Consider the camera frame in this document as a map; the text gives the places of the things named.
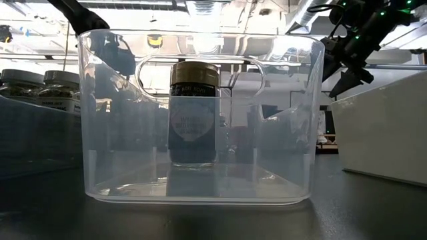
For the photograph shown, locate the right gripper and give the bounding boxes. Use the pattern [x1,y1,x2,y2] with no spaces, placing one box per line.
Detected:
[320,0,385,99]

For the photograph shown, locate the gold lid nori jar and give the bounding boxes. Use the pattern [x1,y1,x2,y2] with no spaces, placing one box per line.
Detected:
[167,61,222,167]

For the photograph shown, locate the white plastic bin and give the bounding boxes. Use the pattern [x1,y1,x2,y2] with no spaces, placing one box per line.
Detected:
[330,69,427,187]

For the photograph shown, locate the smoky clear plastic bin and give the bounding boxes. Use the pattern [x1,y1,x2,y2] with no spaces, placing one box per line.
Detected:
[0,94,84,181]

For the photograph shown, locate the black table mat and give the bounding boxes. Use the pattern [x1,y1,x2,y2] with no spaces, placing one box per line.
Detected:
[0,151,427,240]

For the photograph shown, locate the silver ventilation duct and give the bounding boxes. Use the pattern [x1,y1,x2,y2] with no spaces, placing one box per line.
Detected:
[285,0,334,35]

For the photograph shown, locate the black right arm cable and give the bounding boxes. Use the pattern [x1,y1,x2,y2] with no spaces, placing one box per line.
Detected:
[306,2,344,39]

